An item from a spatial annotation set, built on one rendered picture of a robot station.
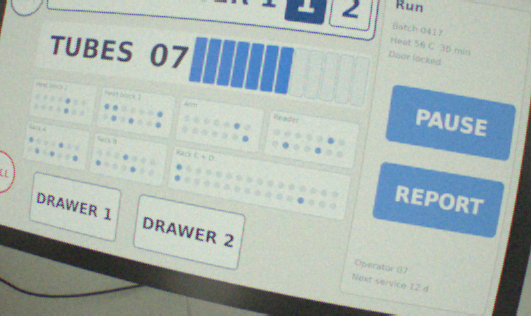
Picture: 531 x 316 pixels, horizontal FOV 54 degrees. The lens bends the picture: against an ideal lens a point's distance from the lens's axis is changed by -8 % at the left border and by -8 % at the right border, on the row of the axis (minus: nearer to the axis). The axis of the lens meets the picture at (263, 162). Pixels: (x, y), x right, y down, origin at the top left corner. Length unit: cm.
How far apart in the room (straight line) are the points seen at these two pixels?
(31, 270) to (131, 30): 143
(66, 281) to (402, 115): 147
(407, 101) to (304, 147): 9
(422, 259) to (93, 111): 30
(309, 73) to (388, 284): 18
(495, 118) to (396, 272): 14
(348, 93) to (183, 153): 14
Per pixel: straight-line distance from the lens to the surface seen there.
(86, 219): 50
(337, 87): 44
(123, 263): 49
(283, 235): 44
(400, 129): 43
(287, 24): 45
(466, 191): 44
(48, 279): 181
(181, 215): 46
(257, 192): 44
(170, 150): 46
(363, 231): 44
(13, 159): 54
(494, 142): 44
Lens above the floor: 134
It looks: 41 degrees down
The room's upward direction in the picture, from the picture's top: 1 degrees counter-clockwise
